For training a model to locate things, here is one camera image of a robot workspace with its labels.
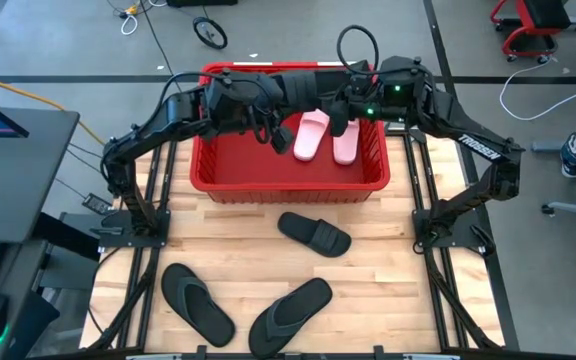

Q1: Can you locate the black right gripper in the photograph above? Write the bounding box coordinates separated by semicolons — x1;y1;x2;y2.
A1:
328;73;388;138

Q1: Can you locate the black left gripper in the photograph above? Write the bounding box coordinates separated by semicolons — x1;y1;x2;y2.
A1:
206;72;297;155

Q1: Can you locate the pink slide sandal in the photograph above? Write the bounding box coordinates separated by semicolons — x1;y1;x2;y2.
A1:
292;108;331;163
332;118;361;167

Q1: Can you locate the black slide sandal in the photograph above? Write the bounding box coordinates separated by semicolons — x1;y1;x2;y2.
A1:
276;211;353;259
260;70;352;114

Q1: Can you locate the black flip-flop white-striped sole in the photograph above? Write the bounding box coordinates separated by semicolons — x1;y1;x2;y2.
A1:
247;277;334;360
160;262;237;349

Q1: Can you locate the red plastic bin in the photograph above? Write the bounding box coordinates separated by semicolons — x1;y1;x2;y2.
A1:
189;61;392;205

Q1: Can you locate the black power adapter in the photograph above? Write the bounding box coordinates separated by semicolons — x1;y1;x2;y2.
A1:
81;193;117;216

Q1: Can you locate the red rolling stool black seat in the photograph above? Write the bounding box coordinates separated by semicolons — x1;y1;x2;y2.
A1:
490;0;576;65

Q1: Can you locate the dark grey desk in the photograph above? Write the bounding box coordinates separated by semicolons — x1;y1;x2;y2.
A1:
0;107;80;360

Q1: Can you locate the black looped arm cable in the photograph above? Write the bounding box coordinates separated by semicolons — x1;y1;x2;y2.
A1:
336;24;380;77

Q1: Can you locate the black cable coil ring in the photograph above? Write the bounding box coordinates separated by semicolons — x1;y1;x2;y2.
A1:
192;16;229;50

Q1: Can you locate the long white floor cable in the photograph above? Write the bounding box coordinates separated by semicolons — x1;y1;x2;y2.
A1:
498;62;576;122

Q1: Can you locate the white cable with yellow plug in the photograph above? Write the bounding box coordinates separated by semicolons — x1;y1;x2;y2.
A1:
119;3;140;37

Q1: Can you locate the orange floor cable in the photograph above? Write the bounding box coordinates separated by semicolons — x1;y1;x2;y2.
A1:
0;69;107;146

